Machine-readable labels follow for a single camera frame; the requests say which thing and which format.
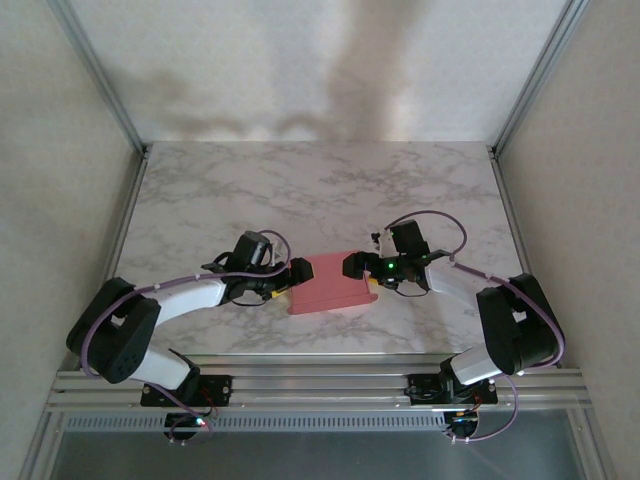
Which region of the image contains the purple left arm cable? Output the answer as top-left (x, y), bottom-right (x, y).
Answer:
top-left (79, 229), bottom-right (294, 444)

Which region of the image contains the aluminium lower frame bar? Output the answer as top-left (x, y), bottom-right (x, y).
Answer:
top-left (569, 409), bottom-right (619, 480)
top-left (19, 412), bottom-right (66, 480)

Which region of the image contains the grey metal sheet panel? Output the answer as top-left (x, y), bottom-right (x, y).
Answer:
top-left (49, 432), bottom-right (586, 480)

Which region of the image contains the aluminium mounting rail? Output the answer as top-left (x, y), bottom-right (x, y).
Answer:
top-left (44, 352), bottom-right (591, 414)

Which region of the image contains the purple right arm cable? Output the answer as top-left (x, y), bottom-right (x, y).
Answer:
top-left (384, 210), bottom-right (569, 444)

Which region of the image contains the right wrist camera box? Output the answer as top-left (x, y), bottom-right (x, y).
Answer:
top-left (370, 227), bottom-right (399, 257)

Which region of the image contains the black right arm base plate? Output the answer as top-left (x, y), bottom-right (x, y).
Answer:
top-left (405, 373), bottom-right (500, 406)

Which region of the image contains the aluminium frame post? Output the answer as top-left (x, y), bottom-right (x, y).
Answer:
top-left (47, 0), bottom-right (151, 156)
top-left (492, 0), bottom-right (594, 156)

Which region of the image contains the pink white cardboard box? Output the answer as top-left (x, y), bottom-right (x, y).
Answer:
top-left (287, 251), bottom-right (379, 316)

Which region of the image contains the aluminium table side rail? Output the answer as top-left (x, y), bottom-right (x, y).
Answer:
top-left (82, 147), bottom-right (151, 369)
top-left (487, 147), bottom-right (559, 369)

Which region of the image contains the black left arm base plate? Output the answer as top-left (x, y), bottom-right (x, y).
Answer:
top-left (140, 374), bottom-right (234, 407)

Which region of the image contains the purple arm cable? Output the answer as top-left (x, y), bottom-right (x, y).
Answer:
top-left (79, 229), bottom-right (294, 444)
top-left (384, 210), bottom-right (569, 444)

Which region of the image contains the grey slotted cable duct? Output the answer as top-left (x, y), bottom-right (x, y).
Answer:
top-left (62, 412), bottom-right (576, 434)

